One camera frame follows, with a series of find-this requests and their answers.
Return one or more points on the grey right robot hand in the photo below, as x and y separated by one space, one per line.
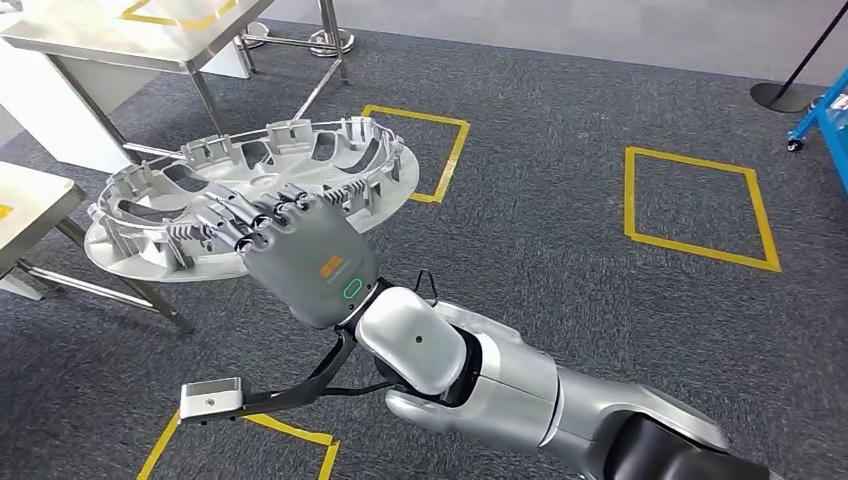
311 265

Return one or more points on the silver plastic hubcap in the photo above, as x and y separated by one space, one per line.
166 262

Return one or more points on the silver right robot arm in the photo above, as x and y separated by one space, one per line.
510 391

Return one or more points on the yellow floor tape square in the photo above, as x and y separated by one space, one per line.
414 114
291 430

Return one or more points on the round chrome floor base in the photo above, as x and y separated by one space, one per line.
252 34
331 45

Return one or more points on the white cabinet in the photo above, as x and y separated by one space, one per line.
53 112

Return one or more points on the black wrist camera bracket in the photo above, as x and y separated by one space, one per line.
311 387

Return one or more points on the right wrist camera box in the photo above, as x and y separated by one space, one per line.
212 397

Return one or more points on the black stanchion post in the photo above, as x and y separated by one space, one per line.
778 98

